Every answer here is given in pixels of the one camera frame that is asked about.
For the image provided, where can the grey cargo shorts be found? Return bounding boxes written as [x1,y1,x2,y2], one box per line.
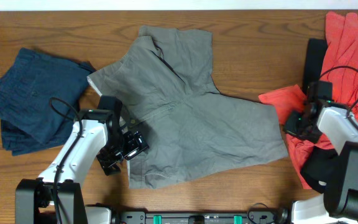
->
[88,26,287,189]

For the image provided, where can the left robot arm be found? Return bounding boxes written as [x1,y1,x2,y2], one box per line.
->
[15,95,149,223]

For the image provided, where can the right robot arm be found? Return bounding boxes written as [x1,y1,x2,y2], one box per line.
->
[284,81,358,223]

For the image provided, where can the black garment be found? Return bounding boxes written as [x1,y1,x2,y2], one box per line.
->
[300,39,338,194]

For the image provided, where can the red orange shirt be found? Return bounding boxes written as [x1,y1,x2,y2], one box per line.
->
[259,12,358,189]

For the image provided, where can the folded navy blue shorts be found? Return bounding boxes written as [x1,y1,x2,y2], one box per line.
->
[0,48,95,156]

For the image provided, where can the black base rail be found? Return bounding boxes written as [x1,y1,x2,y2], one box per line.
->
[111,203,290,224]

